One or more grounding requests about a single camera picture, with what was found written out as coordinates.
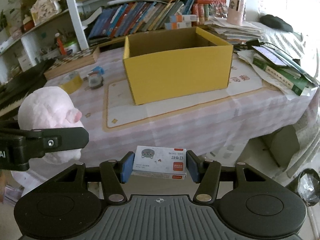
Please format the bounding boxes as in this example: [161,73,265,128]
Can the white desk mat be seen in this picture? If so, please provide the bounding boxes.
[103,61,279,131]

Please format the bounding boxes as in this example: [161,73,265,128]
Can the wooden chessboard box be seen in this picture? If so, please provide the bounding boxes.
[44,47,100,80]

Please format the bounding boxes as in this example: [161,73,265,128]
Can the orange bottle white cap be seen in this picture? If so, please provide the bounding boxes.
[55,33,67,56]

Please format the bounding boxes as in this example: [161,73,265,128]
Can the stack of papers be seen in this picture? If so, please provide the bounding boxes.
[206,18,265,44]

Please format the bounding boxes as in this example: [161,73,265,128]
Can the white green lid jar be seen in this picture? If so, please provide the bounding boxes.
[63,40,80,55]

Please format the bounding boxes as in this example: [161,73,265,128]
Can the black Yamaha keyboard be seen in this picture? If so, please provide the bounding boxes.
[1,59,55,118]

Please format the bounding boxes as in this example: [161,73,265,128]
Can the small white staples box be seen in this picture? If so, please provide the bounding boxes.
[133,146,187,180]

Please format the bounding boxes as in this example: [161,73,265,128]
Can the yellow tape roll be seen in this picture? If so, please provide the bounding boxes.
[59,71,83,94]

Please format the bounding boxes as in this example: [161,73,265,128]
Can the floral decorated house ornament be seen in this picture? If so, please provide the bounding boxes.
[30,0,62,26]

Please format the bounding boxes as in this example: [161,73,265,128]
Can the green book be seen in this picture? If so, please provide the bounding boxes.
[252,54,316,96]

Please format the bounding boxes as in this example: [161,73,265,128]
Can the smartphone with cable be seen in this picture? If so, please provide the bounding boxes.
[246,40,287,67]

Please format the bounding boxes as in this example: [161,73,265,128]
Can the pink checkered tablecloth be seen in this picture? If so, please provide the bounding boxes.
[21,43,320,196]

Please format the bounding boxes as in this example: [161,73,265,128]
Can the yellow cardboard box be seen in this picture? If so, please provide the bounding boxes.
[123,27,233,105]

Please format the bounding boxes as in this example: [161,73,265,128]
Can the row of leaning books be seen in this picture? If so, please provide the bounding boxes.
[87,0,194,42]

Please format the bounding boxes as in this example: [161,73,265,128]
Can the black cushion object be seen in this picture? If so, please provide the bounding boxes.
[259,14,293,33]

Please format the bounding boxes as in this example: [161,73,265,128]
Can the pink plush pig toy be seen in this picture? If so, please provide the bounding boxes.
[11,86,84,195]

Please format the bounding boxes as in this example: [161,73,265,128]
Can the red boxed book set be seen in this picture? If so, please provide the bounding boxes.
[195,0,228,24]

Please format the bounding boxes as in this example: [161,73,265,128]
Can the orange blue medicine boxes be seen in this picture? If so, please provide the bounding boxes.
[164,15,197,30]

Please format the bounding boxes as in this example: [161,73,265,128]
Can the blue object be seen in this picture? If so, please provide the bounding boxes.
[92,66,105,75]

